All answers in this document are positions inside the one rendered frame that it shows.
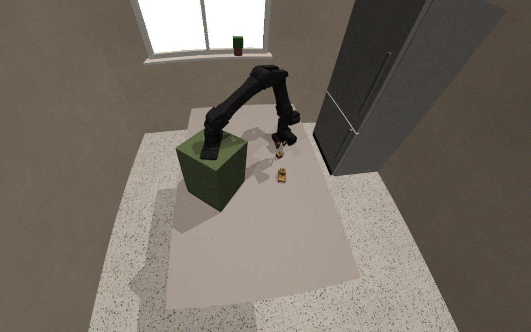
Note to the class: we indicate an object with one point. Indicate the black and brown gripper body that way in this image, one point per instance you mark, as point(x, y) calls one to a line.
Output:
point(274, 136)

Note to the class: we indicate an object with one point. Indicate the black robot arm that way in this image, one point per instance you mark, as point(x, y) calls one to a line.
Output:
point(261, 77)

